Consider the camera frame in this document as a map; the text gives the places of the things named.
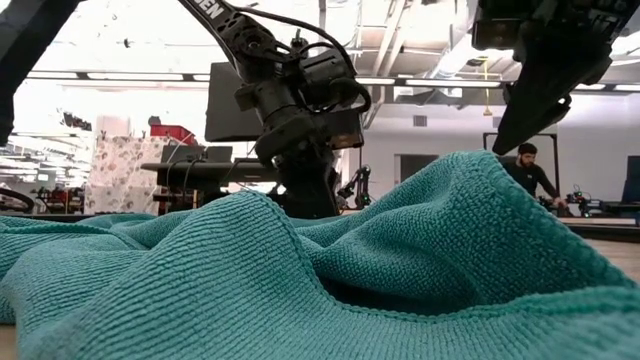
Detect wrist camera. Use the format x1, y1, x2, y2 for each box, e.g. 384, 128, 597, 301
327, 110, 365, 151
472, 0, 521, 51

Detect small grey desk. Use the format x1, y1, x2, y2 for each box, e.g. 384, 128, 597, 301
141, 159, 281, 216

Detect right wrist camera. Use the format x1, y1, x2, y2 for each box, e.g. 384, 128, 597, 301
472, 0, 521, 51

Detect person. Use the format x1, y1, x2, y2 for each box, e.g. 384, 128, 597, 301
499, 142, 569, 211

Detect red and black equipment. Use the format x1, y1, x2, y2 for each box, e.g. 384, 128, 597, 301
34, 185, 84, 214

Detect white vertical post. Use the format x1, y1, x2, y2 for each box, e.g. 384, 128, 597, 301
317, 0, 328, 49

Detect black monitor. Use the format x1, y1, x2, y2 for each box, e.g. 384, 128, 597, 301
204, 61, 266, 144

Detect floral patterned cloth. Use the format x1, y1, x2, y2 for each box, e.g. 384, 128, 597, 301
83, 135, 174, 215

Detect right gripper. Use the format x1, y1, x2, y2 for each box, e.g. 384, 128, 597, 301
492, 0, 640, 156

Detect white container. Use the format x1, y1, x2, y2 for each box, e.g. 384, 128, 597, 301
94, 114, 132, 137

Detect dark grey box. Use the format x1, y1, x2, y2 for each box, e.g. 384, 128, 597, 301
160, 144, 235, 164

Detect distant wooden table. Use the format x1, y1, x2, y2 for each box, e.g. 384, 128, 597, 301
559, 216, 639, 226

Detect red box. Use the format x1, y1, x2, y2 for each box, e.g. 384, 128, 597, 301
149, 123, 198, 147

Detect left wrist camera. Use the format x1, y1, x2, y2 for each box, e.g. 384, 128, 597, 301
327, 110, 365, 151

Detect dark blue panel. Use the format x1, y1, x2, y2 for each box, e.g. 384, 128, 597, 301
621, 154, 640, 204

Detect teal microfibre towel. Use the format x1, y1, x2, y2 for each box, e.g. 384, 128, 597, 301
0, 149, 640, 360

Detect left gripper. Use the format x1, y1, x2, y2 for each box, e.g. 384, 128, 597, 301
255, 112, 341, 220

